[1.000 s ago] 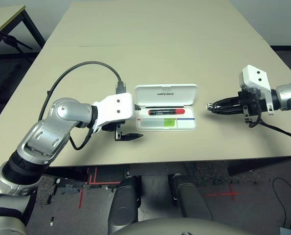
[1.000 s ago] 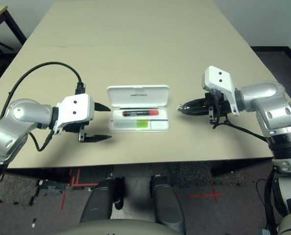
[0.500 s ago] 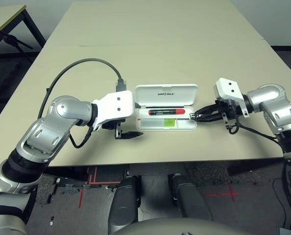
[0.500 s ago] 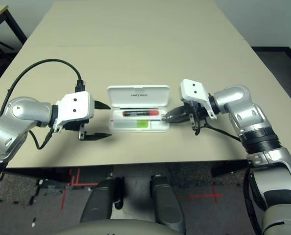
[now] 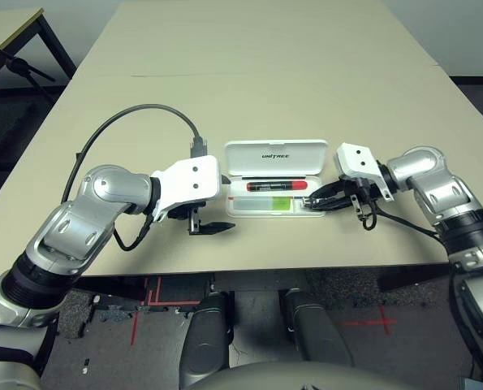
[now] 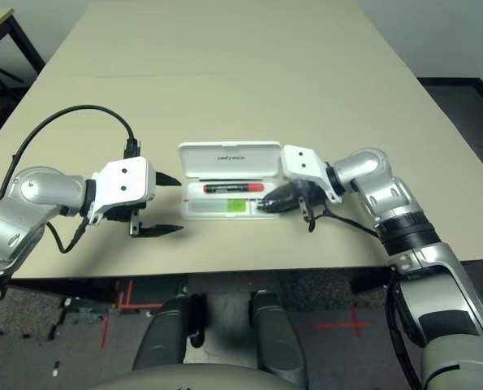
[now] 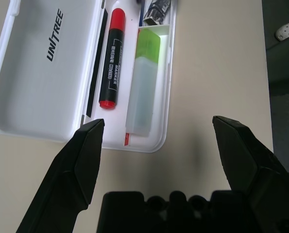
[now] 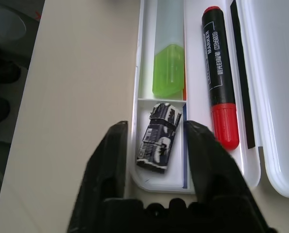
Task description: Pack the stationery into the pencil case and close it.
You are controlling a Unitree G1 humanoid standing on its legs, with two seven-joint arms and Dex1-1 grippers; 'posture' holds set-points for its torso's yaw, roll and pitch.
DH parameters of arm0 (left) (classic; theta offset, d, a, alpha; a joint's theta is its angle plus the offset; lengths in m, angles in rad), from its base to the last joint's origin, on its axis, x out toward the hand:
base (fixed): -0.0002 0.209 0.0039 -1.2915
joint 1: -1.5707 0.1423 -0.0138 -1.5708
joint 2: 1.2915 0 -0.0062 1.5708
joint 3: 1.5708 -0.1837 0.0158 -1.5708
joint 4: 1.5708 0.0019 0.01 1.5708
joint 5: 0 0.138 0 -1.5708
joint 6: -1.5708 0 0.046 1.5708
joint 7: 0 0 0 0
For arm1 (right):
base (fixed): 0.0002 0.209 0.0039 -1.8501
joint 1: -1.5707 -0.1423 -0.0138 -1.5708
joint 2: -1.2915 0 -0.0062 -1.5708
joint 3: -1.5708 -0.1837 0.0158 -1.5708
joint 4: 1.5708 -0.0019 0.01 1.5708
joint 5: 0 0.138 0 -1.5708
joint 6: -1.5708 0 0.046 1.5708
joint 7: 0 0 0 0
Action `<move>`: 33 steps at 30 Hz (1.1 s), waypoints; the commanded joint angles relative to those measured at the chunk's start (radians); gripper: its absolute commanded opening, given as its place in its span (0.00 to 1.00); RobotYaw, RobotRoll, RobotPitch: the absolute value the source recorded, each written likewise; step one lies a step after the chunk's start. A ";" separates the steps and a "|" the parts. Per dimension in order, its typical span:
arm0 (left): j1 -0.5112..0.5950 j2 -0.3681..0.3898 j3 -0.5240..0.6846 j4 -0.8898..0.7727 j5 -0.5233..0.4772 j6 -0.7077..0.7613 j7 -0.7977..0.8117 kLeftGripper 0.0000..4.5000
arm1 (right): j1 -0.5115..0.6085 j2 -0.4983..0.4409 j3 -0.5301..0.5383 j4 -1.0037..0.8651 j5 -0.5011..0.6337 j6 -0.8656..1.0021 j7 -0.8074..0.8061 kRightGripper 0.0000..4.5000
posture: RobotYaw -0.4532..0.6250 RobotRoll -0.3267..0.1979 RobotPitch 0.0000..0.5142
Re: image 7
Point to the small black white eraser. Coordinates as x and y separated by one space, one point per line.
156 12

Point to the black marker red cap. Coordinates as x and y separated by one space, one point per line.
112 60

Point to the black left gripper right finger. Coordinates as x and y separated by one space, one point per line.
256 170

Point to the green highlighter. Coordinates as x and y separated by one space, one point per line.
144 85

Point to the white plastic pencil case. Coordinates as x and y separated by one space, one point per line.
37 85

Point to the white perforated clog shoe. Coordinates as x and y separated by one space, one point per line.
288 29

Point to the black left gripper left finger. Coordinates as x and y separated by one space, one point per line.
69 174

